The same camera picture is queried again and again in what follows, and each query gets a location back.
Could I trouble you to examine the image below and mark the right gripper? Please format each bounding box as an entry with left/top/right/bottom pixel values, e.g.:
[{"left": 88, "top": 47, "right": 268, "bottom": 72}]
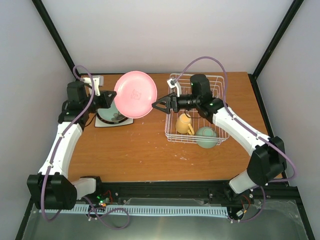
[{"left": 151, "top": 92, "right": 200, "bottom": 114}]

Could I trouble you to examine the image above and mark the yellow ceramic mug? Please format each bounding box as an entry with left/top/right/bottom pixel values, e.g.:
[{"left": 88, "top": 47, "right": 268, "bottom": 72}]
[{"left": 175, "top": 113, "right": 195, "bottom": 136}]

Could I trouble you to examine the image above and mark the pink round plate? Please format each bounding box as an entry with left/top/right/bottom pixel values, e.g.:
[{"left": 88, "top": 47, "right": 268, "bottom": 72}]
[{"left": 114, "top": 71, "right": 158, "bottom": 119}]

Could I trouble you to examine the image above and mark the white wire dish rack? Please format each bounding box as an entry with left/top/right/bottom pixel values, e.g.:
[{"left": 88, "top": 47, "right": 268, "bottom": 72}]
[{"left": 164, "top": 74, "right": 229, "bottom": 145}]

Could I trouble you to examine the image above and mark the green ceramic bowl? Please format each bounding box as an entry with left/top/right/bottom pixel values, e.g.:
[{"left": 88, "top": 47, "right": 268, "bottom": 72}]
[{"left": 194, "top": 126, "right": 218, "bottom": 149}]

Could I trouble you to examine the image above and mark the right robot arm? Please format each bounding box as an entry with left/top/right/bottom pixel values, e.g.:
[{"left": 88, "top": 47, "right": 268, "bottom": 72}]
[{"left": 152, "top": 74, "right": 287, "bottom": 195}]

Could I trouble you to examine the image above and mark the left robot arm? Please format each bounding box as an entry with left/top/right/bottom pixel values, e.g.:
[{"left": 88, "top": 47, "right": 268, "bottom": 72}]
[{"left": 27, "top": 81, "right": 117, "bottom": 211}]

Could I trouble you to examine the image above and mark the black round plate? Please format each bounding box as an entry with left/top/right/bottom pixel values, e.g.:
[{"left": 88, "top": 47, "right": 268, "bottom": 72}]
[{"left": 96, "top": 105, "right": 128, "bottom": 125}]

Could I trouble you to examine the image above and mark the white square plate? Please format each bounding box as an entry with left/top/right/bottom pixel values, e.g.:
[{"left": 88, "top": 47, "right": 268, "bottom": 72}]
[{"left": 94, "top": 116, "right": 134, "bottom": 128}]

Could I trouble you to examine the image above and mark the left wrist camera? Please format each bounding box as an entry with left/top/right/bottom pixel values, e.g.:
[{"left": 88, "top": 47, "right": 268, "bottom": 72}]
[{"left": 81, "top": 75, "right": 104, "bottom": 97}]

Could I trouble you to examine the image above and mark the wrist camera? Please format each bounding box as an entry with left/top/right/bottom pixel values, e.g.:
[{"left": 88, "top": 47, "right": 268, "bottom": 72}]
[
  {"left": 166, "top": 77, "right": 182, "bottom": 97},
  {"left": 81, "top": 75, "right": 104, "bottom": 97}
]

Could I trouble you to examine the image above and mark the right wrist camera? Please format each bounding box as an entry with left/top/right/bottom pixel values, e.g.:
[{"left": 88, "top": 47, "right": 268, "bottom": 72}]
[{"left": 166, "top": 77, "right": 182, "bottom": 97}]

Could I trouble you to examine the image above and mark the left black frame post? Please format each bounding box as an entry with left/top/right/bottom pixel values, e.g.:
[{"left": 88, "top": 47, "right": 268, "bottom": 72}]
[{"left": 31, "top": 0, "right": 75, "bottom": 72}]

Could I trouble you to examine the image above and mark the black frame post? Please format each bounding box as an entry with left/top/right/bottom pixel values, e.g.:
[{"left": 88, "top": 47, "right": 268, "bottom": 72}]
[
  {"left": 31, "top": 0, "right": 75, "bottom": 72},
  {"left": 251, "top": 0, "right": 305, "bottom": 79}
]

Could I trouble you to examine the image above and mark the light blue cable duct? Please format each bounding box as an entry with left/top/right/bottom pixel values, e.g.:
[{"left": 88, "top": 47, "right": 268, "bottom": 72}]
[{"left": 74, "top": 204, "right": 230, "bottom": 217}]

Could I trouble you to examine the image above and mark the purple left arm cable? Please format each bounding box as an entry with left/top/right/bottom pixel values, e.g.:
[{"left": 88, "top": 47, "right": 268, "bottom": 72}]
[{"left": 39, "top": 65, "right": 131, "bottom": 230}]

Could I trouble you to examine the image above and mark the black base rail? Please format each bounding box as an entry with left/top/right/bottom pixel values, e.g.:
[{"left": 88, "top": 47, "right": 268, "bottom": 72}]
[{"left": 32, "top": 181, "right": 301, "bottom": 208}]

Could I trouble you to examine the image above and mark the metal base plate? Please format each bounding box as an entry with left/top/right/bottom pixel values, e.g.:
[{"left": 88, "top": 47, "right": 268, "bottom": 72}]
[{"left": 19, "top": 198, "right": 314, "bottom": 240}]

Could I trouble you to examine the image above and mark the right black frame post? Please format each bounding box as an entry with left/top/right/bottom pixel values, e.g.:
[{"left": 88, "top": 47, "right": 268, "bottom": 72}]
[{"left": 251, "top": 0, "right": 305, "bottom": 79}]

